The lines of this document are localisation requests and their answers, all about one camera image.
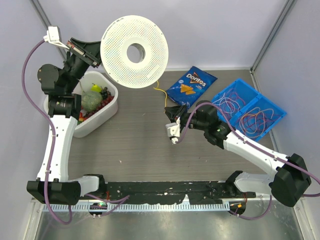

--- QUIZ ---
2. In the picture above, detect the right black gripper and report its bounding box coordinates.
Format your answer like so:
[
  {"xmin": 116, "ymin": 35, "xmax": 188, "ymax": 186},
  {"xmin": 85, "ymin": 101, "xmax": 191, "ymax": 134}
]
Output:
[{"xmin": 164, "ymin": 104, "xmax": 208, "ymax": 131}]

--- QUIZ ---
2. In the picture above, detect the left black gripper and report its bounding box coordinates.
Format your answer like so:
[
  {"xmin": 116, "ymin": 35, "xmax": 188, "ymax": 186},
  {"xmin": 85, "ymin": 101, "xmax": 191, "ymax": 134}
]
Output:
[{"xmin": 63, "ymin": 38, "xmax": 115, "ymax": 94}]

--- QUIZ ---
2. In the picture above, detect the yellow cable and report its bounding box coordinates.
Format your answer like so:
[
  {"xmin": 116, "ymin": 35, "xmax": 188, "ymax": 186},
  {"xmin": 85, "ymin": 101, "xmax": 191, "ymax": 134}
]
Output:
[{"xmin": 152, "ymin": 79, "xmax": 168, "ymax": 113}]

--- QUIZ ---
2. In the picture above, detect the translucent white spool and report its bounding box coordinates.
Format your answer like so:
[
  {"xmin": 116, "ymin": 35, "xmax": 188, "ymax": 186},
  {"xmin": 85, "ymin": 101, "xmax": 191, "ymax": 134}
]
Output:
[{"xmin": 100, "ymin": 15, "xmax": 169, "ymax": 89}]

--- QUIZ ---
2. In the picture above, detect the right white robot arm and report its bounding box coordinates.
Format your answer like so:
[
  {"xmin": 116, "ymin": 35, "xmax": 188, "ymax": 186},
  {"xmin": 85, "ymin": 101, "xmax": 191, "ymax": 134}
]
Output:
[{"xmin": 164, "ymin": 101, "xmax": 312, "ymax": 207}]

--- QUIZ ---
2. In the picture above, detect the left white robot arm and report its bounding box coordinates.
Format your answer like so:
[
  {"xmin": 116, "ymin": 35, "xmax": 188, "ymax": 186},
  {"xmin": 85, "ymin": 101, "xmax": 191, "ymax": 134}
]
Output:
[{"xmin": 26, "ymin": 38, "xmax": 107, "ymax": 206}]

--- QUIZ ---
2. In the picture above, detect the blue Doritos chip bag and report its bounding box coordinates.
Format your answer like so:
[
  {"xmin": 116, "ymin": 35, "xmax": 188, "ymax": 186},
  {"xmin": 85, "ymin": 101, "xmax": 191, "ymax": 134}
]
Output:
[{"xmin": 166, "ymin": 66, "xmax": 218, "ymax": 109}]

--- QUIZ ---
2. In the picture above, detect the yellow green toy pear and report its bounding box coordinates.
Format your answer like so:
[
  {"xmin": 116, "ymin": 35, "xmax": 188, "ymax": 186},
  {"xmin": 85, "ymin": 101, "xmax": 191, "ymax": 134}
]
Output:
[{"xmin": 90, "ymin": 84, "xmax": 102, "ymax": 93}]

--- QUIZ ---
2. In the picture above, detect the white plastic fruit basket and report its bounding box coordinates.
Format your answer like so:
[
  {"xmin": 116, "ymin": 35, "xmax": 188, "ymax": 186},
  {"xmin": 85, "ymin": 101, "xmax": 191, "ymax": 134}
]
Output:
[{"xmin": 43, "ymin": 70, "xmax": 119, "ymax": 139}]

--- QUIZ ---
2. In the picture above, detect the small peach toy fruit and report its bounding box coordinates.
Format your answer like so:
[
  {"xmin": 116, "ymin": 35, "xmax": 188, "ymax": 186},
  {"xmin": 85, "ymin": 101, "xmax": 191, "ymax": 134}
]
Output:
[{"xmin": 78, "ymin": 112, "xmax": 85, "ymax": 122}]

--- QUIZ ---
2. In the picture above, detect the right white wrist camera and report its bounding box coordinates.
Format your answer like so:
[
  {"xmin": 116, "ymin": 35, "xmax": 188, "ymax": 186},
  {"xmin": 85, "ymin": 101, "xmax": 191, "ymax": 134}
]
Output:
[{"xmin": 165, "ymin": 117, "xmax": 181, "ymax": 145}]

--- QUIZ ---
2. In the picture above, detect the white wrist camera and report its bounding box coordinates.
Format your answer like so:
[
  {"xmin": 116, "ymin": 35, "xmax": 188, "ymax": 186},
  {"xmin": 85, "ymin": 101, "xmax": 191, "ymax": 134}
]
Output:
[
  {"xmin": 43, "ymin": 26, "xmax": 70, "ymax": 50},
  {"xmin": 165, "ymin": 117, "xmax": 181, "ymax": 145}
]

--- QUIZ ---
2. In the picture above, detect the aluminium corner post left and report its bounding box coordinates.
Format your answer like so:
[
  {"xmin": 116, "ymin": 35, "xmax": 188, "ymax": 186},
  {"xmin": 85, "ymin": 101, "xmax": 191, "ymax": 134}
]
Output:
[{"xmin": 30, "ymin": 0, "xmax": 72, "ymax": 72}]

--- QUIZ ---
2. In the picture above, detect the aluminium corner post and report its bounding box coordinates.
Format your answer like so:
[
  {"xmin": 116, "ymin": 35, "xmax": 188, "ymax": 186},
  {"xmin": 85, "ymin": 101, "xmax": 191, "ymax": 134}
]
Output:
[
  {"xmin": 30, "ymin": 0, "xmax": 72, "ymax": 72},
  {"xmin": 250, "ymin": 0, "xmax": 298, "ymax": 73}
]

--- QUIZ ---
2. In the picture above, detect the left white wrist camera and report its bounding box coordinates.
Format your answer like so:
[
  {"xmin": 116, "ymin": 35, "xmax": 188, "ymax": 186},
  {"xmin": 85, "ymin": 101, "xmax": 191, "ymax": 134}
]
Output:
[{"xmin": 43, "ymin": 26, "xmax": 70, "ymax": 50}]

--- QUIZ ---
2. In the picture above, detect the blue plastic cable bin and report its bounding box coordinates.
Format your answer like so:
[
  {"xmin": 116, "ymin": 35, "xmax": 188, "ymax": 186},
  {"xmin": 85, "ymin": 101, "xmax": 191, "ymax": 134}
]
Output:
[{"xmin": 211, "ymin": 78, "xmax": 287, "ymax": 142}]

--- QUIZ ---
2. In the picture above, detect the bundle of coloured wires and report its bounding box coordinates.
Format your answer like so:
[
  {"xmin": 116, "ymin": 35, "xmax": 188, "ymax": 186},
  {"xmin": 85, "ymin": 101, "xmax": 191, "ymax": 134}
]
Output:
[{"xmin": 214, "ymin": 89, "xmax": 280, "ymax": 138}]

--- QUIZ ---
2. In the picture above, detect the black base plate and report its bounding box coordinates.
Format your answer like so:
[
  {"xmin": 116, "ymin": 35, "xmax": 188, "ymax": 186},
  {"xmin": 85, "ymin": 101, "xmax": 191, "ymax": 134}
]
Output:
[{"xmin": 90, "ymin": 181, "xmax": 256, "ymax": 205}]

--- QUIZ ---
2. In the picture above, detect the white slotted cable duct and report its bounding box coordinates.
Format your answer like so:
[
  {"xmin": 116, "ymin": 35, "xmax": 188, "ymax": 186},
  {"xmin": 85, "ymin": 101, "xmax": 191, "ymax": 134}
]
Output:
[{"xmin": 42, "ymin": 201, "xmax": 230, "ymax": 212}]

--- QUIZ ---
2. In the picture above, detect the aluminium corner post right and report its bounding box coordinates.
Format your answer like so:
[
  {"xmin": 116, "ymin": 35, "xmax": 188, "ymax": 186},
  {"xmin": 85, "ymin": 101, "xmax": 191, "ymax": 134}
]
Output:
[{"xmin": 250, "ymin": 0, "xmax": 298, "ymax": 73}]

